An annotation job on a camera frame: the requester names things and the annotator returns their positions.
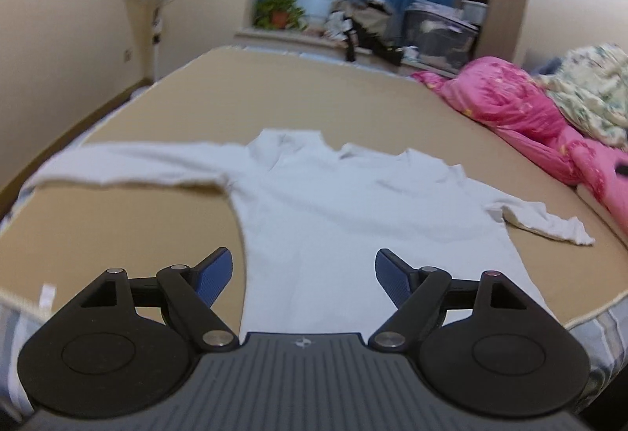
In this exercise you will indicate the pile of clothes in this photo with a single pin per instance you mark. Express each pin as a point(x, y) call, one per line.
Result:
point(363, 14)

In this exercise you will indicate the white mat tag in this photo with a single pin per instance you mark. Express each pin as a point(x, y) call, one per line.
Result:
point(47, 296)

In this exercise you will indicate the pink quilt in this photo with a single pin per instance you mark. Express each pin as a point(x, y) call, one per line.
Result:
point(500, 102)

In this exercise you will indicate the tan bed mat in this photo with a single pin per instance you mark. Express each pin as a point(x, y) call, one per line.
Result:
point(147, 225)

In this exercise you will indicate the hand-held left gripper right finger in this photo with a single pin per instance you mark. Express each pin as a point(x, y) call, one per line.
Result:
point(390, 274)

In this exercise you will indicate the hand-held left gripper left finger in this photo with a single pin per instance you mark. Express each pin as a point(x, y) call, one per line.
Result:
point(216, 274)

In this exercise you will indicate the white long-sleeve shirt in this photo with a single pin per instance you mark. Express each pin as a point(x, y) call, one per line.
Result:
point(319, 215)

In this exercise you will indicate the potted plant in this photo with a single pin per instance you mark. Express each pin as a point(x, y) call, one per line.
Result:
point(278, 13)

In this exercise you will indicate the clear plastic storage box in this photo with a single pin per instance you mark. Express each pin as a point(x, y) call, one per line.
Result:
point(439, 36)

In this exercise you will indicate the floral blanket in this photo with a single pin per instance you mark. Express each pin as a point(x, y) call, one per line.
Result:
point(588, 87)

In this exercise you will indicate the striped bed sheet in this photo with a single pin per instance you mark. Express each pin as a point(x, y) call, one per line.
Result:
point(14, 362)

